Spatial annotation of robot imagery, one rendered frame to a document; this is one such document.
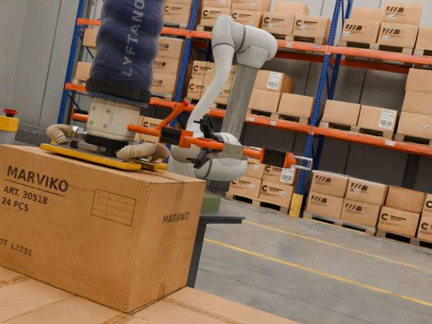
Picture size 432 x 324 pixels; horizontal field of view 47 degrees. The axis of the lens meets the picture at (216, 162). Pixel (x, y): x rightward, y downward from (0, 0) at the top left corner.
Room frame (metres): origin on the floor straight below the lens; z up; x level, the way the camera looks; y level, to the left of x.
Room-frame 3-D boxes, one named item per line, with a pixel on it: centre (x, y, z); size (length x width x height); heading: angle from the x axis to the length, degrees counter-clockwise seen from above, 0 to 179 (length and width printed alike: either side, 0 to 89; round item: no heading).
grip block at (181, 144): (1.65, 0.15, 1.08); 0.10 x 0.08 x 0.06; 160
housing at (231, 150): (1.57, -0.06, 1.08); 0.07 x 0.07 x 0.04; 70
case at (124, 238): (1.73, 0.37, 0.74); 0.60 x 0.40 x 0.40; 68
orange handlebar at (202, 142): (1.78, 0.16, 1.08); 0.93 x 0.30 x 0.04; 70
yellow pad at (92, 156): (1.64, 0.41, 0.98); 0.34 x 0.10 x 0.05; 70
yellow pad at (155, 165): (1.82, 0.35, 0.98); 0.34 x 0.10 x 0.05; 70
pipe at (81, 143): (1.73, 0.38, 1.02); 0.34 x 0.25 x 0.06; 70
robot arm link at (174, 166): (2.42, 0.14, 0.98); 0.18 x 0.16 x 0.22; 112
